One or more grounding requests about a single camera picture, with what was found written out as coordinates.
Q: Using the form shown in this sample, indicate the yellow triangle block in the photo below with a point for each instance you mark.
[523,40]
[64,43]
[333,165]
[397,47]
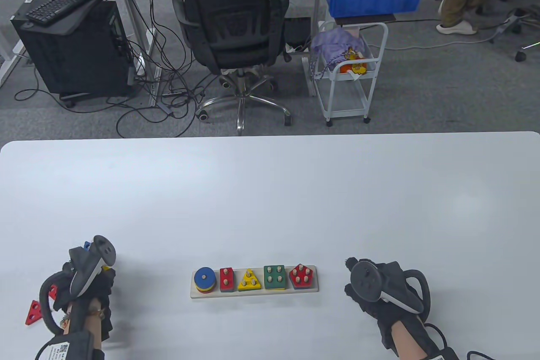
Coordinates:
[242,287]

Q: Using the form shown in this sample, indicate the person's left hand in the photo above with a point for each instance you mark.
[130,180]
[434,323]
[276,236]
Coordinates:
[103,288]

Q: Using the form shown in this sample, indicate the green square block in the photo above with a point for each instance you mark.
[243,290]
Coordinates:
[275,276]

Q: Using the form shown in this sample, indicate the black mesh office chair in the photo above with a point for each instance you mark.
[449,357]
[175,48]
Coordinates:
[236,56]

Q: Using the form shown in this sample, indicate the red square block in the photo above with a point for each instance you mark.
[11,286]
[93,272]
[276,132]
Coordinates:
[52,291]

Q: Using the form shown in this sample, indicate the black chair caster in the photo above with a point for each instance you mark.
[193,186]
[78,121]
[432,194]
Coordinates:
[521,56]

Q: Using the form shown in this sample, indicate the white table leg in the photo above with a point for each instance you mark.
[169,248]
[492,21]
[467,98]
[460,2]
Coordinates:
[10,60]

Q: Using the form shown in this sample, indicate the orange yellow toy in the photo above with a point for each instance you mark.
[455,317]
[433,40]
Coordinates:
[354,66]

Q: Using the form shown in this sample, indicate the blue disc block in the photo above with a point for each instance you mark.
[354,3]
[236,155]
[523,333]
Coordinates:
[200,275]

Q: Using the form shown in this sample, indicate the yellow disc block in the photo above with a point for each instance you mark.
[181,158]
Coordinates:
[204,288]

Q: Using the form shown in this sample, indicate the black floor box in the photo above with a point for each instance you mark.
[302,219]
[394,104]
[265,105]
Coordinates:
[300,31]

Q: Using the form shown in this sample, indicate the white desk frame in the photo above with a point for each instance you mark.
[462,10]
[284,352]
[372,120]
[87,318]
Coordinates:
[131,18]

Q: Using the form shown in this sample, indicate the black keyboard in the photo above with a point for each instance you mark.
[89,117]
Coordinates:
[63,1]

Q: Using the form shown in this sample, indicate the wooden peg board with posts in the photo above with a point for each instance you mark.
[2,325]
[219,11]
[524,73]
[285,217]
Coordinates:
[253,294]

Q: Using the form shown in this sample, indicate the person's right hand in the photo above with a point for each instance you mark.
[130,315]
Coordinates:
[367,310]

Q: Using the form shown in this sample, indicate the brown board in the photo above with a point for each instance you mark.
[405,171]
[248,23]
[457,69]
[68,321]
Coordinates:
[363,19]

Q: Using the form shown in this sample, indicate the purple cloth bag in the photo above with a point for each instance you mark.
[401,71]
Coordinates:
[335,41]

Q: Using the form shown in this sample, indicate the red triangle block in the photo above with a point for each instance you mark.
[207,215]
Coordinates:
[33,313]

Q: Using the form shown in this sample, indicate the black box with white label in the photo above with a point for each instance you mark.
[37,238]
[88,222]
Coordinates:
[443,355]
[80,345]

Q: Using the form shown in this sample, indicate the person's left forearm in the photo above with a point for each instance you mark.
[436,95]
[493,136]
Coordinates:
[84,322]

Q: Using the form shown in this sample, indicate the black computer tower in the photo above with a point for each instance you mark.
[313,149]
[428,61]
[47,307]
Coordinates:
[76,60]

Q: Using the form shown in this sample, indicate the red rectangle block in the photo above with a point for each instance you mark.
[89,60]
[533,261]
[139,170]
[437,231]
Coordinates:
[222,286]

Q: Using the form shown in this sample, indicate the red pentagon block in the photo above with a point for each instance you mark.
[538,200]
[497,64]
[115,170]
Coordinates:
[293,279]

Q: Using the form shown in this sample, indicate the white power strip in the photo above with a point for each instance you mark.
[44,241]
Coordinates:
[141,65]

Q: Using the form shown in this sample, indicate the black white hand controller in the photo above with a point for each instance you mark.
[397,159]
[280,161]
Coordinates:
[90,269]
[365,282]

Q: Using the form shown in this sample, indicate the person's right forearm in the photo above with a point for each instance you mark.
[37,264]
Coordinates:
[407,345]

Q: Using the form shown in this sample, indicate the white trolley cart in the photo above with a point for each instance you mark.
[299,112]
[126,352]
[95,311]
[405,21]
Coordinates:
[344,102]

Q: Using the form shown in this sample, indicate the grey power strip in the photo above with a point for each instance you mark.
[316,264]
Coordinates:
[508,25]

